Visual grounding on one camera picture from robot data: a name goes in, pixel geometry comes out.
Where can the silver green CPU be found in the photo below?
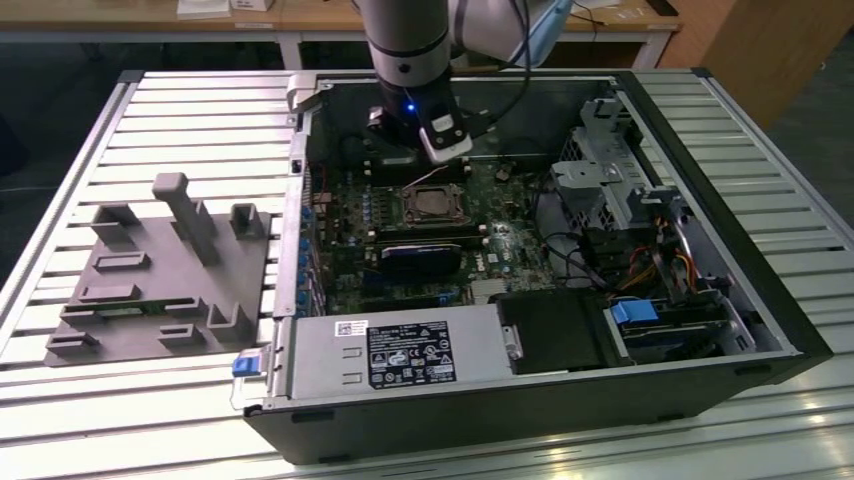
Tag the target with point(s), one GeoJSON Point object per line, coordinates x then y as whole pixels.
{"type": "Point", "coordinates": [432, 202]}

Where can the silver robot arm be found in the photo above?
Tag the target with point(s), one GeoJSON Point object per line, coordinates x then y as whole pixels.
{"type": "Point", "coordinates": [406, 45]}

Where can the CPU socket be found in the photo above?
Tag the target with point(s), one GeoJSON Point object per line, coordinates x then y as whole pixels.
{"type": "Point", "coordinates": [406, 220]}

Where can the round metal board component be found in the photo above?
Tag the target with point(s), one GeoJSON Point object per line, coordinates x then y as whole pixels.
{"type": "Point", "coordinates": [501, 175]}

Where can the green motherboard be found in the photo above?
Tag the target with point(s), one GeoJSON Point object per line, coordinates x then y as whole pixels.
{"type": "Point", "coordinates": [520, 220]}

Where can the perforated metal drive cage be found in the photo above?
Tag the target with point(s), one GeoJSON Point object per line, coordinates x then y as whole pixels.
{"type": "Point", "coordinates": [600, 180]}

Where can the white box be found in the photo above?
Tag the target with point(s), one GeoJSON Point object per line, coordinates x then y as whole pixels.
{"type": "Point", "coordinates": [200, 7]}
{"type": "Point", "coordinates": [249, 4]}

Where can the silver chipset heat sink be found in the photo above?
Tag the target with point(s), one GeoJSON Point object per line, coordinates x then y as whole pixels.
{"type": "Point", "coordinates": [489, 291]}

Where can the black plastic shroud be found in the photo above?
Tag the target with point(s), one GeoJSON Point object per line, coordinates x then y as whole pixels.
{"type": "Point", "coordinates": [553, 330]}

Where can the grey parts rack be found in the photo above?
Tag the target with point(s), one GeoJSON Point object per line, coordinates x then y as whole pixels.
{"type": "Point", "coordinates": [160, 280]}

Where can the silver power supply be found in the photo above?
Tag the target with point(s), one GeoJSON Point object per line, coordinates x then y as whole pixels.
{"type": "Point", "coordinates": [320, 360]}

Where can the wooden desk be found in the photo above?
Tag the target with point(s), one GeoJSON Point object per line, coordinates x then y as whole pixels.
{"type": "Point", "coordinates": [100, 15]}

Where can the hard disk in blue carrier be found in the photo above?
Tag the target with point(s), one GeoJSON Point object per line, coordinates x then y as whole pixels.
{"type": "Point", "coordinates": [633, 312]}

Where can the blue plastic latch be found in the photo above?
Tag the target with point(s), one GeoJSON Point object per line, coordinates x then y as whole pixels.
{"type": "Point", "coordinates": [245, 364]}

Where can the wooden cabinet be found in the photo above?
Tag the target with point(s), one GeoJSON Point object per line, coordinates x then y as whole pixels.
{"type": "Point", "coordinates": [767, 50]}

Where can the green RAM stick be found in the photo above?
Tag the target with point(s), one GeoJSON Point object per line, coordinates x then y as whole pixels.
{"type": "Point", "coordinates": [133, 310]}

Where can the black PC case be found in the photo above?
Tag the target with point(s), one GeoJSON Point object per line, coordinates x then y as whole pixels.
{"type": "Point", "coordinates": [467, 430]}

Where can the metal disk bay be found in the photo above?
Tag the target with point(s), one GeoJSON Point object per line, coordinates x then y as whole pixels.
{"type": "Point", "coordinates": [741, 332]}

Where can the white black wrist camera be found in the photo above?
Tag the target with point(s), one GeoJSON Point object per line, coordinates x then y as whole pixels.
{"type": "Point", "coordinates": [447, 140]}

